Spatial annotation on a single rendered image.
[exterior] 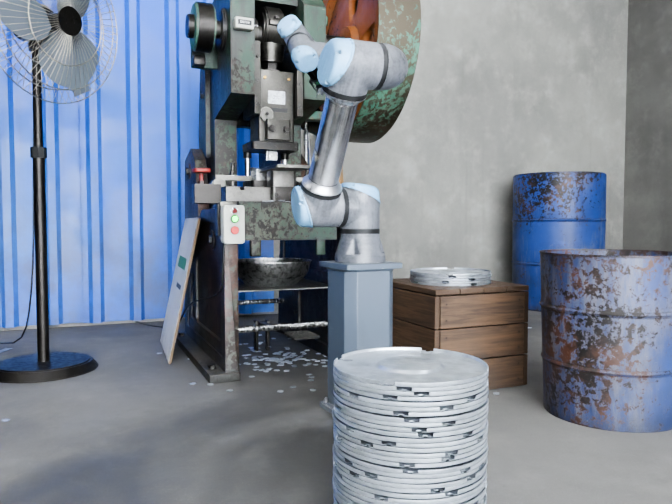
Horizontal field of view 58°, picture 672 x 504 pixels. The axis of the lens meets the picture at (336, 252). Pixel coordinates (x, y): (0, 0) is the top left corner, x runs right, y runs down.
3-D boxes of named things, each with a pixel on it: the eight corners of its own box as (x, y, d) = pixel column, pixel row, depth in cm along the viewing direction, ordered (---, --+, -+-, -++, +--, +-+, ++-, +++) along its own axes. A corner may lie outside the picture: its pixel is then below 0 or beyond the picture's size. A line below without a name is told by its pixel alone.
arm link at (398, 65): (431, 49, 151) (354, 39, 194) (391, 44, 147) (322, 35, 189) (423, 96, 155) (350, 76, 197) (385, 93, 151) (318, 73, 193)
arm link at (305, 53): (333, 54, 182) (324, 34, 188) (297, 50, 178) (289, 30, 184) (326, 77, 187) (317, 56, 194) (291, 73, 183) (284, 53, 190)
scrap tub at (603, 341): (724, 423, 171) (730, 253, 169) (615, 444, 155) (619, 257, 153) (605, 386, 210) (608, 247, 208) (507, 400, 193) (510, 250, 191)
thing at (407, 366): (497, 357, 123) (497, 353, 123) (474, 395, 96) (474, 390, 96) (363, 346, 134) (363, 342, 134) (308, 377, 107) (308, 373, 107)
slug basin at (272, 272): (324, 286, 245) (324, 261, 244) (241, 289, 231) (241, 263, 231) (296, 278, 276) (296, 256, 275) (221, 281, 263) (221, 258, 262)
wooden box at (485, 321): (527, 384, 212) (529, 285, 210) (434, 397, 197) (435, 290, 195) (460, 360, 248) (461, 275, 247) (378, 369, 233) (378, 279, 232)
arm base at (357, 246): (395, 262, 178) (395, 228, 177) (349, 264, 171) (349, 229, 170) (369, 259, 191) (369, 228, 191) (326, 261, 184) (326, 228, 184)
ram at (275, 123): (298, 141, 242) (297, 66, 240) (261, 139, 236) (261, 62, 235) (284, 146, 258) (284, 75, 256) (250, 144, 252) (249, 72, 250)
